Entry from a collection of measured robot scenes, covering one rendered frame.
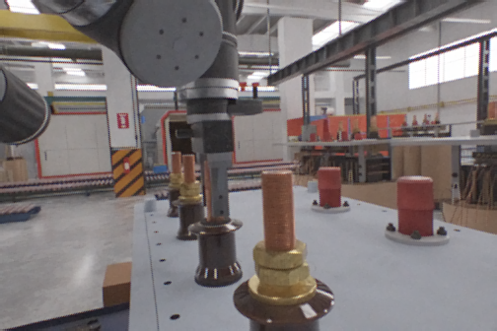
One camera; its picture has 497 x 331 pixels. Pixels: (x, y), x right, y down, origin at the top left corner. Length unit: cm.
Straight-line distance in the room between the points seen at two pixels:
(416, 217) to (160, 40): 63
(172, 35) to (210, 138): 20
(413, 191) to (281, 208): 52
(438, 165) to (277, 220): 717
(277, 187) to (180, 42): 16
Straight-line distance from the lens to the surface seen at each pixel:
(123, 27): 32
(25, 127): 90
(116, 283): 185
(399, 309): 52
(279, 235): 29
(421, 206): 78
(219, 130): 49
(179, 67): 35
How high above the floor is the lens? 160
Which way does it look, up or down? 5 degrees down
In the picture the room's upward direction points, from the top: 3 degrees counter-clockwise
